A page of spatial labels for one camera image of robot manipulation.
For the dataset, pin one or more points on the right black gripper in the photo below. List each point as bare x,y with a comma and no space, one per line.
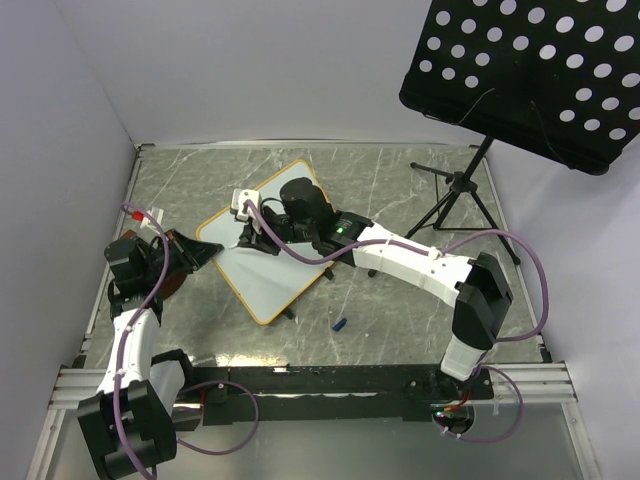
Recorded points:
259,242

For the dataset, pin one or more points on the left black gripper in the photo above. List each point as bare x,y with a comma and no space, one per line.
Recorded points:
191,254

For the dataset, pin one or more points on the yellow framed whiteboard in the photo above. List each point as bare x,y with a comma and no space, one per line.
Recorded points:
265,284

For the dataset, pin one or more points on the blue marker cap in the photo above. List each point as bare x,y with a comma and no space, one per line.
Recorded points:
339,325

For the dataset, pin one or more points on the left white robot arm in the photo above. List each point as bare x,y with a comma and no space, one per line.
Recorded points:
127,424

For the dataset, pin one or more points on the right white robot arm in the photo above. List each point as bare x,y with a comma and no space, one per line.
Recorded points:
312,232

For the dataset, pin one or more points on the brown whiteboard eraser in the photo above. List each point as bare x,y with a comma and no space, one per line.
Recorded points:
134,277

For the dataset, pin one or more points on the black base crossbar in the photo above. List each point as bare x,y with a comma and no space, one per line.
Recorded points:
304,393

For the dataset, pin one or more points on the black perforated music stand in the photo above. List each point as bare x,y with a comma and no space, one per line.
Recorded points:
559,79

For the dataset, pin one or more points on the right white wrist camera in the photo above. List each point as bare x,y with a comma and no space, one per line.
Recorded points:
244,204

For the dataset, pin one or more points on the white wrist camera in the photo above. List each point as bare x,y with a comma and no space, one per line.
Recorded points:
244,204
150,219

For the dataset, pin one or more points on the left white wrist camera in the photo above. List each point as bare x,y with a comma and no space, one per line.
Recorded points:
150,219

